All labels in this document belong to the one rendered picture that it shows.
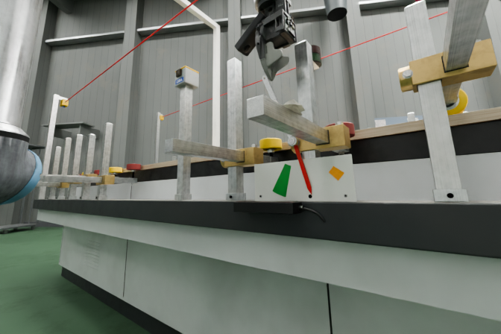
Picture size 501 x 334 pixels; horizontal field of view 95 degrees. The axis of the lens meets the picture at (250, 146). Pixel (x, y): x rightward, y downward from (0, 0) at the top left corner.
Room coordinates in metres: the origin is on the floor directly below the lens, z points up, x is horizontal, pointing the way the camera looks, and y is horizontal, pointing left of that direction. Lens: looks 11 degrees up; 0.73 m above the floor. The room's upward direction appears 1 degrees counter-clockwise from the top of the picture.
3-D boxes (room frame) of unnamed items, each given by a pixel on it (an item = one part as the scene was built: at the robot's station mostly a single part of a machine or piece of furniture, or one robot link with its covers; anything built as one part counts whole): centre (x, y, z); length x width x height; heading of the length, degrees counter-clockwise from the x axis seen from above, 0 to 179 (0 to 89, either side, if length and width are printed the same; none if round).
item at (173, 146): (0.66, 0.05, 0.82); 0.43 x 0.03 x 0.04; 143
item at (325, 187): (0.57, -0.11, 0.75); 0.26 x 0.01 x 0.10; 53
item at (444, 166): (0.42, -0.35, 0.86); 0.03 x 0.03 x 0.48; 53
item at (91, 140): (1.47, 1.05, 0.88); 0.03 x 0.03 x 0.48; 53
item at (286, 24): (0.53, -0.07, 1.15); 0.09 x 0.08 x 0.12; 53
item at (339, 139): (0.56, -0.17, 0.85); 0.13 x 0.06 x 0.05; 53
